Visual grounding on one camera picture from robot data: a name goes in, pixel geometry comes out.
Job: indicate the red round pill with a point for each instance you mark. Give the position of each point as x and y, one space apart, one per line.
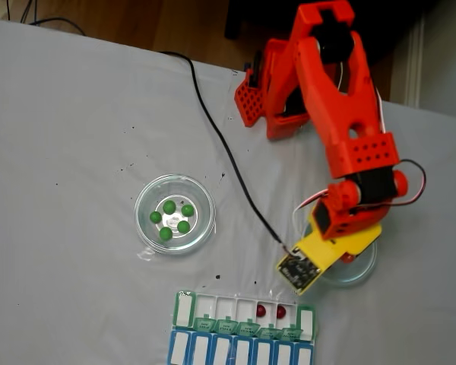
261 310
281 311

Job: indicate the clear glass bowl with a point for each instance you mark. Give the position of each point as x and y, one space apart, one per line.
359 272
175 190

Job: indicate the green blue weekly pill organizer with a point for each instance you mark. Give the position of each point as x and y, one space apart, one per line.
247 350

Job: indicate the green round pill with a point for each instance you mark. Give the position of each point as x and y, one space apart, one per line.
165 233
156 217
183 226
169 206
187 210

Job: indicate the dark wooden furniture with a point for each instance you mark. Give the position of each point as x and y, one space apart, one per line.
403 19

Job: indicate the pale grey tablecloth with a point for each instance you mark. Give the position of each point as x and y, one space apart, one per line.
61 114

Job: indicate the white wall trim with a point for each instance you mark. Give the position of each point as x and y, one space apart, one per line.
414 61

